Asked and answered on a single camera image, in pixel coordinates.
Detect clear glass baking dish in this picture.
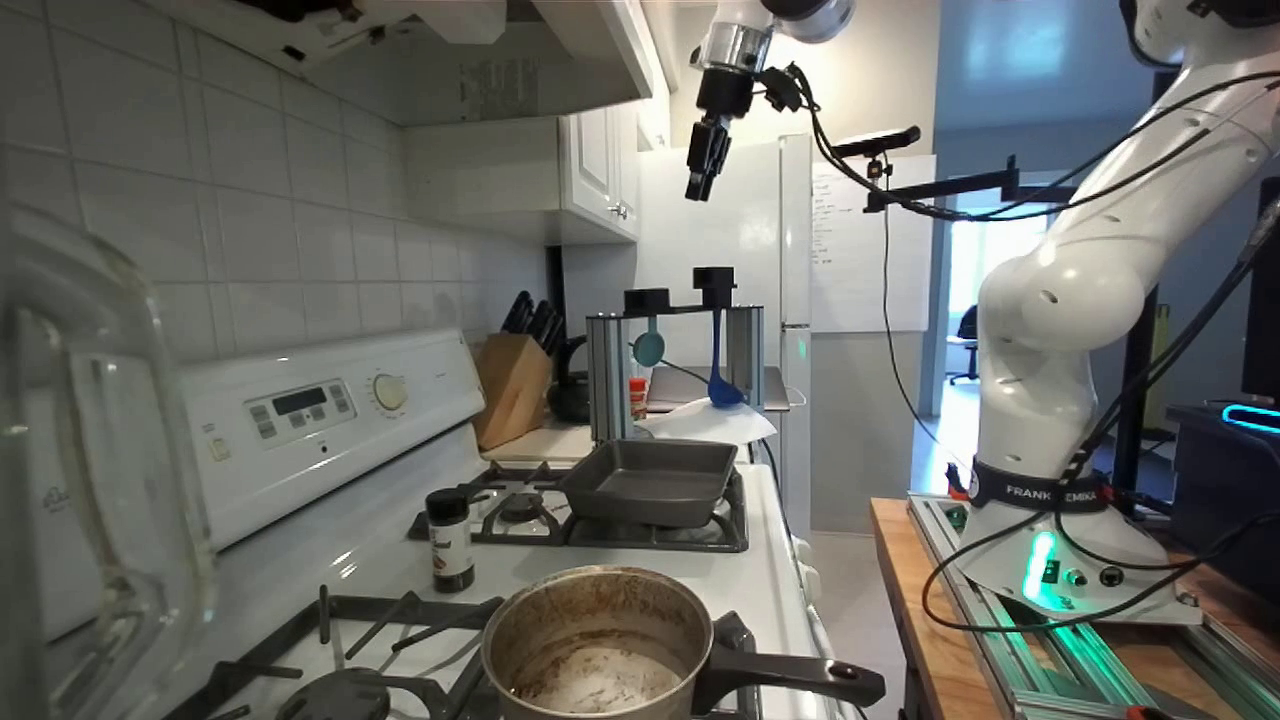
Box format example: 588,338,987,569
0,205,216,720

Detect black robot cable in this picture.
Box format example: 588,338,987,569
771,63,1280,641

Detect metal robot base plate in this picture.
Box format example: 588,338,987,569
907,487,1280,720

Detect steel saucepan with black handle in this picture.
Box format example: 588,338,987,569
479,565,883,720

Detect teal round hanging utensil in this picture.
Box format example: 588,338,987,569
631,315,665,369

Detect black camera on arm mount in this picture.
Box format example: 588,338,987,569
827,126,1075,217

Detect dark spice jar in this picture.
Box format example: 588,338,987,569
425,487,476,591

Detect white top cabinet door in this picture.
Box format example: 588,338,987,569
558,107,639,246

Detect blue hanging spatula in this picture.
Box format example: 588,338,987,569
708,308,745,409

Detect range hood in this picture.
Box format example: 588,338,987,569
146,0,658,126

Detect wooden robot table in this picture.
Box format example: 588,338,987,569
868,496,1280,720

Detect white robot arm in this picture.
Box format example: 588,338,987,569
970,0,1280,509

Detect white gas stove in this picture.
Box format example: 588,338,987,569
23,327,857,720

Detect wooden knife block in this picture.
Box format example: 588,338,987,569
476,331,553,447

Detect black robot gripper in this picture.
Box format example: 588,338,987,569
684,18,771,200

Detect black monitor equipment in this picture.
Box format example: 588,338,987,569
1172,175,1280,605

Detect steel utensil rack stand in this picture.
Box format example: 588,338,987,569
588,268,764,439

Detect dark square baking pan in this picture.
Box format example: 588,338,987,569
565,439,737,527

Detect white refrigerator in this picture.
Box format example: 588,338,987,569
631,126,931,531

